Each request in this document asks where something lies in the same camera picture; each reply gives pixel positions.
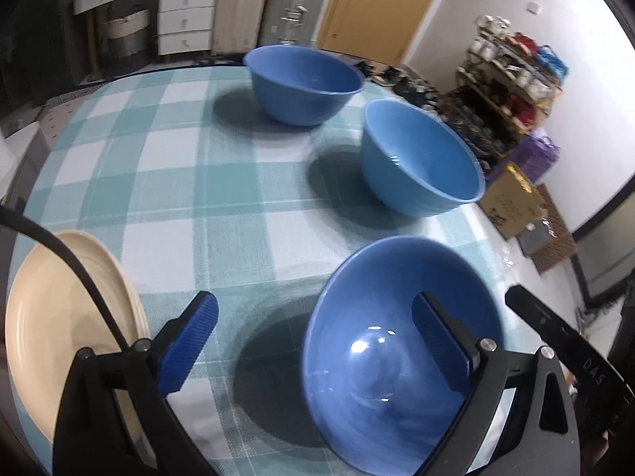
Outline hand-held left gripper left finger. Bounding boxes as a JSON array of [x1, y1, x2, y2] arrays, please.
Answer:
[[52, 290, 220, 476]]

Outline pile of shoes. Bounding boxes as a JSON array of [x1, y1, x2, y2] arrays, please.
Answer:
[[367, 62, 512, 170]]

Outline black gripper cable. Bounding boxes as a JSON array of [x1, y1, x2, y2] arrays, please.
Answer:
[[0, 205, 133, 354]]

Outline grey side counter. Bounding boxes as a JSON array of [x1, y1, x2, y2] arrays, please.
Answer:
[[0, 94, 50, 202]]

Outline black framed panel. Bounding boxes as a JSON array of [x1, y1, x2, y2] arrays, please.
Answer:
[[570, 173, 635, 308]]

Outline light blue bowl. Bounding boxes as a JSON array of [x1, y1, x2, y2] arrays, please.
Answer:
[[360, 98, 486, 218]]

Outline cream plate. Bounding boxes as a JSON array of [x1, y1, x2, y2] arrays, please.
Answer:
[[106, 250, 150, 345], [5, 230, 144, 444]]

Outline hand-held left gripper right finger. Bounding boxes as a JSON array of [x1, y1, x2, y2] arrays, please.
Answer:
[[412, 292, 581, 476]]

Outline brown cardboard box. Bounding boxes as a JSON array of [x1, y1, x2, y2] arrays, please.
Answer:
[[479, 161, 549, 240]]

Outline grey wicker basket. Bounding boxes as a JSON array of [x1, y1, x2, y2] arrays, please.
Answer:
[[102, 7, 152, 60]]

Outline grey suitcase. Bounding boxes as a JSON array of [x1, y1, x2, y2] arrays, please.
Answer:
[[258, 0, 332, 50]]

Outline teal checked tablecloth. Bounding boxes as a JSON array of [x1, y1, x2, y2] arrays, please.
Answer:
[[7, 62, 527, 476]]

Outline brown patterned bag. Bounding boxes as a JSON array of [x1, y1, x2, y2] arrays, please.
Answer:
[[518, 183, 579, 273]]

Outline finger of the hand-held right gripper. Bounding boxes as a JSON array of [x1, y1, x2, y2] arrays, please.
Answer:
[[505, 284, 571, 358]]

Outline black refrigerator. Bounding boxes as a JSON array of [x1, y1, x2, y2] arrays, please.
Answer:
[[0, 0, 95, 105]]

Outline wooden door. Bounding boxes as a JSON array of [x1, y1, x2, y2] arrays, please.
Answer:
[[317, 0, 452, 66]]

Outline white drawer cabinet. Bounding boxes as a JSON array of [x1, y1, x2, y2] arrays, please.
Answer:
[[74, 0, 219, 58]]

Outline beige suitcase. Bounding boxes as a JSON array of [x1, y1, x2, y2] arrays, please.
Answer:
[[214, 0, 275, 53]]

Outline purple bag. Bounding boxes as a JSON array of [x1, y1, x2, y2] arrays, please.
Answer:
[[508, 129, 562, 185]]

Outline wooden shoe rack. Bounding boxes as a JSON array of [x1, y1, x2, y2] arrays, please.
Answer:
[[456, 15, 569, 136]]

